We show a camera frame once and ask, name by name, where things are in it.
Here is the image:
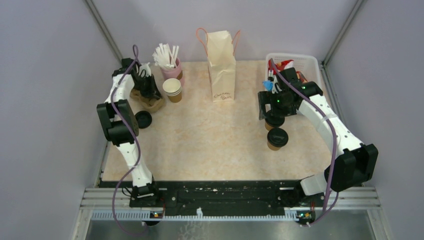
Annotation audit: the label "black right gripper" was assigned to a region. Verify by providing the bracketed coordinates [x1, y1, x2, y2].
[257, 89, 296, 120]

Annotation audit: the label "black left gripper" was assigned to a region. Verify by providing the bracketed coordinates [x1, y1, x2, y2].
[132, 73, 162, 99]

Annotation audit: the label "brown pulp cup carrier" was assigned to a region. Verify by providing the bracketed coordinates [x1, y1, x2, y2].
[130, 88, 166, 113]

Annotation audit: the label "black cup lid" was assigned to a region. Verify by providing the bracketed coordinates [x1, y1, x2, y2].
[265, 116, 285, 128]
[267, 128, 289, 148]

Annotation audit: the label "brown paper coffee cup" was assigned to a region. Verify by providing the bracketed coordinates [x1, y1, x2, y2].
[264, 122, 274, 131]

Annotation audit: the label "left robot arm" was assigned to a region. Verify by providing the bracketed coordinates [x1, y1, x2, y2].
[96, 58, 164, 207]

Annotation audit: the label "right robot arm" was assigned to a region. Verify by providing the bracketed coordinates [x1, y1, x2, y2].
[258, 67, 379, 206]

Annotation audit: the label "cream paper takeout bag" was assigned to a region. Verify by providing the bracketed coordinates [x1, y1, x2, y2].
[195, 27, 241, 103]

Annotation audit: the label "blue cartoon cloth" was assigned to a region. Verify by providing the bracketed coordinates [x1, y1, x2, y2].
[262, 80, 274, 92]

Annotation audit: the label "pink straw holder cup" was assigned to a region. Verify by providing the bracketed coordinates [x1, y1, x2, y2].
[160, 57, 185, 87]

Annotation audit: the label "stack of brown paper cups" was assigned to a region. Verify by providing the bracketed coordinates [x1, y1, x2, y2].
[162, 78, 182, 103]

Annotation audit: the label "stack of black lids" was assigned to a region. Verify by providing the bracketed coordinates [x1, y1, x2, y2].
[135, 110, 153, 129]

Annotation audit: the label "white wrapped straws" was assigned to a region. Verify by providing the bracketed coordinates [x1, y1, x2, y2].
[152, 43, 180, 71]

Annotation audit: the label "red patterned cloth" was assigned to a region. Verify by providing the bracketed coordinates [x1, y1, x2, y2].
[267, 59, 308, 83]

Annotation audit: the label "white plastic basket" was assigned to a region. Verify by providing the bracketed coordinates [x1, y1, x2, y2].
[264, 52, 324, 116]

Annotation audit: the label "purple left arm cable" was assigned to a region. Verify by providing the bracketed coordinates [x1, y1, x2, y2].
[110, 44, 150, 238]

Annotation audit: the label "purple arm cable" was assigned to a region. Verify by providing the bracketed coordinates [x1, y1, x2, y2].
[268, 58, 340, 228]
[110, 44, 150, 238]

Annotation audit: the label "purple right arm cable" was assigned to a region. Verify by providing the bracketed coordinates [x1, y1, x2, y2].
[268, 58, 340, 228]

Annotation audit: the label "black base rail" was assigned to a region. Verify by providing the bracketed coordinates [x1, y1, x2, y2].
[99, 180, 325, 219]

